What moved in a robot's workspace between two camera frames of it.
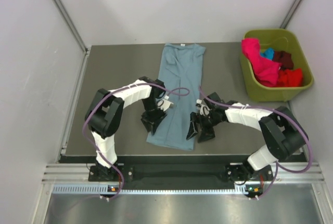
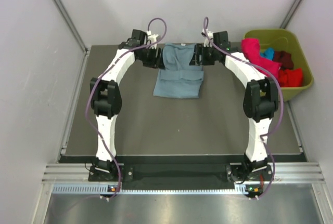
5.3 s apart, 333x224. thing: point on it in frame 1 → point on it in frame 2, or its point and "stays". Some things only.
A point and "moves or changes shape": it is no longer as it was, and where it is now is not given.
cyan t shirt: (268, 53) stays
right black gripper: (207, 133) → (199, 50)
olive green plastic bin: (285, 40) stays
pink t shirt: (266, 70) stays
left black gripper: (156, 119) → (155, 62)
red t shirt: (290, 78) stays
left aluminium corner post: (64, 11) stays
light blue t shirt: (180, 75) moves or changes shape
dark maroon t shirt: (285, 58) stays
